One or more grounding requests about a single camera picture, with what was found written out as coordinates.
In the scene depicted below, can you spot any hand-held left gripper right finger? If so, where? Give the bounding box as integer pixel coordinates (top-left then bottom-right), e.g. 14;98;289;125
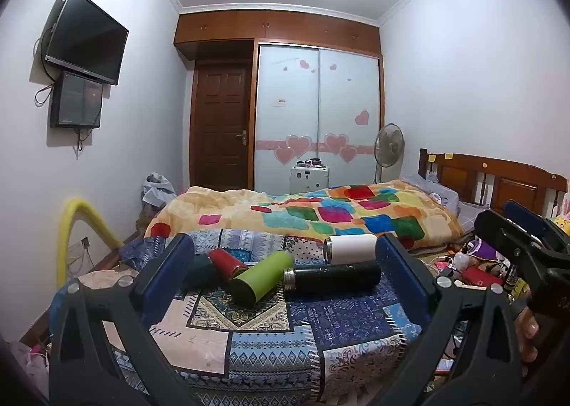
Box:
375;232;524;406

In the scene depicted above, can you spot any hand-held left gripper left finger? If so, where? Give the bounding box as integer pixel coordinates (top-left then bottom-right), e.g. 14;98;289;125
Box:
49;232;197;406

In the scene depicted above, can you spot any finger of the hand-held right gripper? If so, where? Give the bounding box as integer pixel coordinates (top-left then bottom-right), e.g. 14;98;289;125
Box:
474;209;570;274
504;199;570;252

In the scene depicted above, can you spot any black cup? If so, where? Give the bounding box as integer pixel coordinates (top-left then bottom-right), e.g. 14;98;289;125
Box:
284;264;383;302

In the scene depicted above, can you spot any white cup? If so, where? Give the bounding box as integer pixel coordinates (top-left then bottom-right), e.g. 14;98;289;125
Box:
323;234;379;264

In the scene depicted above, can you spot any green cup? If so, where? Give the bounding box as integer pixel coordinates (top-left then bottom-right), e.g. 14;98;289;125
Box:
229;250;295;307

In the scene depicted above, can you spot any person's right hand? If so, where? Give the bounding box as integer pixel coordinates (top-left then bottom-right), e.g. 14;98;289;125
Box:
517;305;542;365

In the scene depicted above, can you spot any purple cloth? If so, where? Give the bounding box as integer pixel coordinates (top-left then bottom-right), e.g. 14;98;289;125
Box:
467;240;498;261

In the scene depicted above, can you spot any yellow plush toy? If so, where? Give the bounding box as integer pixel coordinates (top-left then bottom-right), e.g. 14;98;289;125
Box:
551;192;570;233

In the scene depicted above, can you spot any wooden bed headboard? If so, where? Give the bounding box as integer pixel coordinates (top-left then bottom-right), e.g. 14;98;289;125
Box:
418;148;569;218

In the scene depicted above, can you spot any red box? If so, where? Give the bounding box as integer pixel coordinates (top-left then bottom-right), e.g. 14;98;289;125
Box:
462;264;505;287

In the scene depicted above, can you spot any grey printed pillow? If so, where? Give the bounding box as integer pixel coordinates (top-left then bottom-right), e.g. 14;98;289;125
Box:
401;173;462;211

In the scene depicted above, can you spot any grey cloth pile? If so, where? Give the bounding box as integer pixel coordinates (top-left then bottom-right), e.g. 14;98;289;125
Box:
141;171;178;207

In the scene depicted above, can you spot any yellow foam tube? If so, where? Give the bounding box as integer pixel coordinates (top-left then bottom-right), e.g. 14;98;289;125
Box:
55;197;125;289

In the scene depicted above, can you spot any colourful patch blanket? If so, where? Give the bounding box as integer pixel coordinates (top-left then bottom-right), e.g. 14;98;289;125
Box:
145;180;465;252

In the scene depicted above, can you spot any blue patchwork blanket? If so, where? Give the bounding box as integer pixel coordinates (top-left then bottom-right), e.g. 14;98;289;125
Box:
49;228;430;406

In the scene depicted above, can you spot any standing fan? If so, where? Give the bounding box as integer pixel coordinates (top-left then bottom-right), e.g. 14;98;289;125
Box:
373;123;405;185

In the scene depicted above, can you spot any white box appliance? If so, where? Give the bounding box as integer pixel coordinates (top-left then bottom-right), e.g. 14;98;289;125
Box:
290;164;331;194

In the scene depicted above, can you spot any brown wooden door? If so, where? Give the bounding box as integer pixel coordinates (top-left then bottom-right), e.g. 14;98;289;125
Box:
190;59;256;192

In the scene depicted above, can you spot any pink plastic bag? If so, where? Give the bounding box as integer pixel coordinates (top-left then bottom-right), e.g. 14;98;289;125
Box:
9;338;51;399

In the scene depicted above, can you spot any wooden wardrobe with glass doors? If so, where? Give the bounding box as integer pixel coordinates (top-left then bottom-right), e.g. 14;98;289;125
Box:
173;10;386;195

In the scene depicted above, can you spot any wall socket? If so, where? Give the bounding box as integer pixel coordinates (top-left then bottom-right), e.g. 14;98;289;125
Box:
67;236;92;256

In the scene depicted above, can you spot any small black wall monitor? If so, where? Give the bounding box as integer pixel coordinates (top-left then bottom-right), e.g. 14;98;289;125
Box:
49;71;104;130

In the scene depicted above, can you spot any black television cable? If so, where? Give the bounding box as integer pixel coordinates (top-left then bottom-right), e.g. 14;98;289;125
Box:
34;83;55;106

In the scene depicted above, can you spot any black wall television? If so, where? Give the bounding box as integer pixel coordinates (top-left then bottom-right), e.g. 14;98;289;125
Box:
43;0;130;86

